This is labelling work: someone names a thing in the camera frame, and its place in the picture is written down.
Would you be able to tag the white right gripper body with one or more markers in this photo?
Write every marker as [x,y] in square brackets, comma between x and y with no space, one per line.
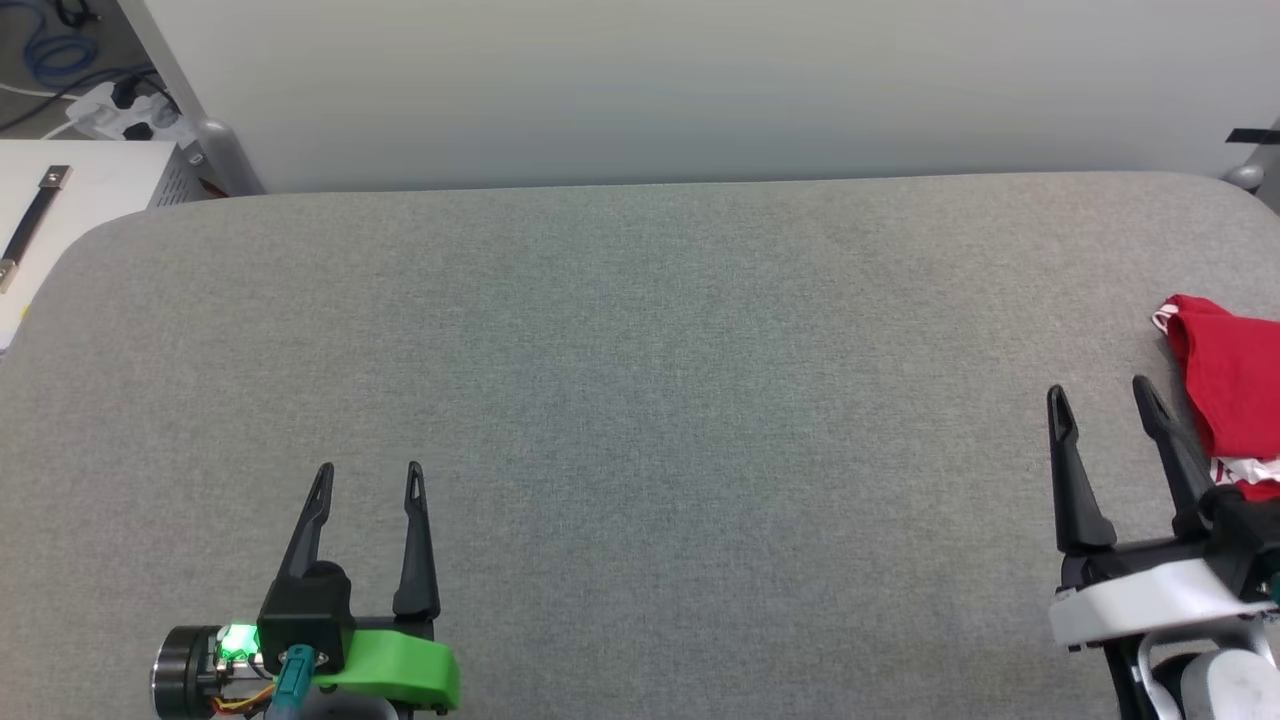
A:
[1140,595]

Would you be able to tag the white metal cabinet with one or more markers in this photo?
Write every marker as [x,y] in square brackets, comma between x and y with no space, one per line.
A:
[100,190]

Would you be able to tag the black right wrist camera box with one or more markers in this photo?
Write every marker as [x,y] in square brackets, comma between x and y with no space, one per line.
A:
[1245,530]

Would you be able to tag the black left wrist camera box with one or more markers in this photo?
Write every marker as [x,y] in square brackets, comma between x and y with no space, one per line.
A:
[305,610]

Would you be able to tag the grey metal frame leg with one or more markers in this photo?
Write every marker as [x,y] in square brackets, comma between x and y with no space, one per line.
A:
[1255,180]
[230,165]

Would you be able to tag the red white basketball jersey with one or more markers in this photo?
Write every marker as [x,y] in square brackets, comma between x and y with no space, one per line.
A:
[1235,380]

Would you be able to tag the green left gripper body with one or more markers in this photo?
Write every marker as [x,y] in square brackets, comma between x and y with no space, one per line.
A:
[400,665]

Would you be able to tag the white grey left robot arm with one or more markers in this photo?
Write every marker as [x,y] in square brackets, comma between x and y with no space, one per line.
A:
[350,712]

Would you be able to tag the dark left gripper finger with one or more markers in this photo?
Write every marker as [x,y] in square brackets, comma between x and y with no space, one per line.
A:
[308,530]
[417,560]

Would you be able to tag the black tape strip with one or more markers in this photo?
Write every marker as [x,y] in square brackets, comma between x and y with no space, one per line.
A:
[1255,135]

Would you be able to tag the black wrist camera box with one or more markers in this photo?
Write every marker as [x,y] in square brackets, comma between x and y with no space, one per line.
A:
[305,610]
[1245,530]

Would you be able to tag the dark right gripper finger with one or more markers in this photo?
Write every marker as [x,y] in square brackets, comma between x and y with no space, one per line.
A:
[1082,500]
[1185,480]

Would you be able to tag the white power strip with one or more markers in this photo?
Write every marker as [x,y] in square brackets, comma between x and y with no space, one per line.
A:
[100,115]

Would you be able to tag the grey fabric sofa cushion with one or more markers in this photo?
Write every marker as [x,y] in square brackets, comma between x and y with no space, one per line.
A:
[640,400]

